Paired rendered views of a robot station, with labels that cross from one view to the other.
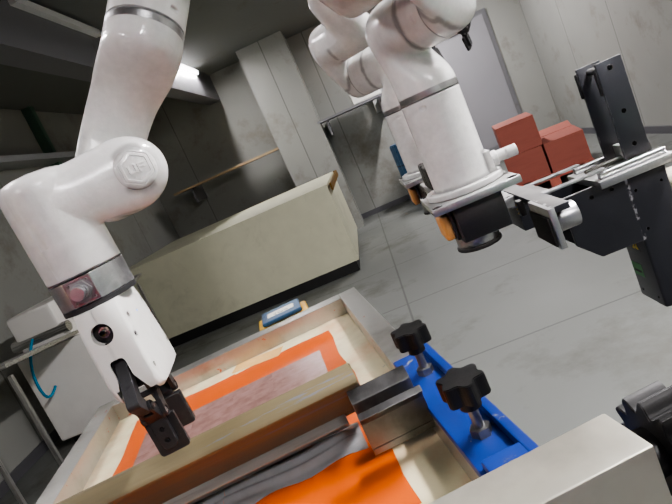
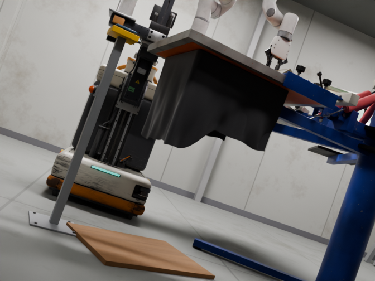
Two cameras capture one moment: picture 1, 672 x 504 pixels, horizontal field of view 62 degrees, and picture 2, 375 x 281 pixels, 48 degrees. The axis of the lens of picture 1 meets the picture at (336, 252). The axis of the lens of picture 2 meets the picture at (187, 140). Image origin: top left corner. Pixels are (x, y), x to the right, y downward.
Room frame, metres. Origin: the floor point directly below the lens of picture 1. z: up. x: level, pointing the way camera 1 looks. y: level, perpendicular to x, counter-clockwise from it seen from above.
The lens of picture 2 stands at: (1.47, 2.18, 0.51)
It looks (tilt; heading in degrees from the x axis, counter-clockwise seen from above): 2 degrees up; 253
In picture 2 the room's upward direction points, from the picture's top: 20 degrees clockwise
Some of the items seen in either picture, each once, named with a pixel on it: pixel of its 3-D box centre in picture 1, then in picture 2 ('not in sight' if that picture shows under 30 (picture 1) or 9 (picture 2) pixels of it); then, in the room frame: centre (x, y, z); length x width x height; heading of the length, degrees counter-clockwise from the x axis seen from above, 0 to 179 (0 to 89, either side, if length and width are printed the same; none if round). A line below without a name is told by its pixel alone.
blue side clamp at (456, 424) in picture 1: (459, 420); not in sight; (0.53, -0.05, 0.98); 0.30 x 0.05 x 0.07; 5
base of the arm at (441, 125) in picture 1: (456, 138); (196, 34); (0.88, -0.25, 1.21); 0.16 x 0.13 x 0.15; 84
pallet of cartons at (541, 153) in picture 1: (539, 145); not in sight; (5.85, -2.44, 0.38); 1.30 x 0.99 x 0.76; 171
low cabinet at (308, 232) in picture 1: (255, 252); not in sight; (6.68, 0.89, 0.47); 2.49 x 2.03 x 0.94; 84
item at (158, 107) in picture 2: not in sight; (167, 97); (1.04, 0.28, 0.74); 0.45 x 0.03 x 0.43; 95
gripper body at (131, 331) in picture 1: (122, 335); (279, 47); (0.56, 0.23, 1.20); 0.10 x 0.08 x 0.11; 5
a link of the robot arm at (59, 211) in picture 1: (96, 205); (283, 24); (0.57, 0.20, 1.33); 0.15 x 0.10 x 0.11; 125
